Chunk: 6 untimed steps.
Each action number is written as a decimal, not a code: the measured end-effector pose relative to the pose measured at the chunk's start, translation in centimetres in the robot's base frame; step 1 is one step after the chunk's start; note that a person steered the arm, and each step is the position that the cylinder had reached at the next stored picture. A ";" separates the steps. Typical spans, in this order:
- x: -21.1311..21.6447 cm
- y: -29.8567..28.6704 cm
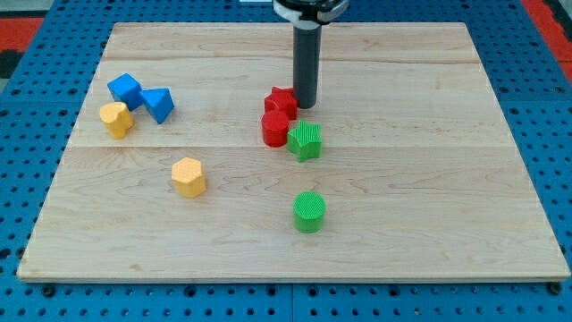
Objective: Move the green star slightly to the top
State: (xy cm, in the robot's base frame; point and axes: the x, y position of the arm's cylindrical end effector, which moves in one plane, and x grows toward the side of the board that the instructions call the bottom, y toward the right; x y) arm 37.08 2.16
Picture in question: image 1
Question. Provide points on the green star block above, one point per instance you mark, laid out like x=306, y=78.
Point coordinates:
x=305, y=141

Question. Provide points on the yellow hexagon block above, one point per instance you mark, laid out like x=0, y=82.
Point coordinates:
x=188, y=177

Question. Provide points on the red cylinder block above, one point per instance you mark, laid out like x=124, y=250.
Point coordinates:
x=275, y=127

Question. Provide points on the blue cube block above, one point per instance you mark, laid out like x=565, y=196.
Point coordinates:
x=126, y=89

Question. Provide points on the blue triangle block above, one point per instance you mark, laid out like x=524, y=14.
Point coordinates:
x=158, y=103

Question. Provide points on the red star block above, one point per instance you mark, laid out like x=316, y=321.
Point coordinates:
x=282, y=100

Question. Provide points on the wooden board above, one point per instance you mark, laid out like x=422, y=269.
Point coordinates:
x=421, y=177

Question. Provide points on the yellow heart block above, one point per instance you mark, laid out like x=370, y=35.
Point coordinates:
x=116, y=118

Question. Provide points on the green cylinder block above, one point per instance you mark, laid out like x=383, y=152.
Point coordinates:
x=308, y=212

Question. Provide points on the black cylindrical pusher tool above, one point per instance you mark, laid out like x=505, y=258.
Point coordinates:
x=306, y=55

